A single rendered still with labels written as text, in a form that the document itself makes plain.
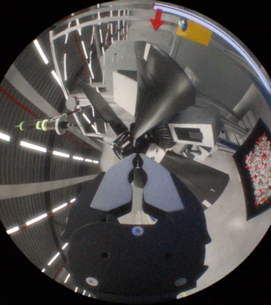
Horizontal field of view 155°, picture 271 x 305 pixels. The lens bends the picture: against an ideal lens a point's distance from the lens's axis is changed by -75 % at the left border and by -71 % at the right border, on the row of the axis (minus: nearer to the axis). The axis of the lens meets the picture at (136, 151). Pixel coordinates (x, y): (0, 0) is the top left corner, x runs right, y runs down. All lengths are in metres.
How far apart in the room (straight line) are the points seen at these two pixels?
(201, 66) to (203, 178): 0.89
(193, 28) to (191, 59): 0.58
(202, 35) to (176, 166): 0.48
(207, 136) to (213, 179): 0.12
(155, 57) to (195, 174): 0.30
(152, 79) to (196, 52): 0.85
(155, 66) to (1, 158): 5.03
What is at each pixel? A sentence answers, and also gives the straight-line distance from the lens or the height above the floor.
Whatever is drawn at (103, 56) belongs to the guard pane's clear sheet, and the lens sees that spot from 1.00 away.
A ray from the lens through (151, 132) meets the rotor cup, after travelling 0.38.
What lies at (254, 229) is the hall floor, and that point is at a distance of 1.33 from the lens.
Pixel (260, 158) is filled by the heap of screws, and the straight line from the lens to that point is 0.37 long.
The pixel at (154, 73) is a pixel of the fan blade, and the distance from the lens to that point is 0.15.
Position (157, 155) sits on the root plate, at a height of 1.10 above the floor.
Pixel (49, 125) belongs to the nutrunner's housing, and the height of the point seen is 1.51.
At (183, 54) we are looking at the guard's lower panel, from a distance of 0.95.
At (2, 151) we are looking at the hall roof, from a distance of 5.06.
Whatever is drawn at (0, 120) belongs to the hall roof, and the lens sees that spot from 4.95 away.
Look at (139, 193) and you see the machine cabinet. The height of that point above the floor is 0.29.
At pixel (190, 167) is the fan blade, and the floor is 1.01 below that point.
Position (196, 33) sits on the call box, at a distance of 0.44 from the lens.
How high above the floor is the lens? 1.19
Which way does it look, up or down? 3 degrees down
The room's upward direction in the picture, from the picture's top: 83 degrees counter-clockwise
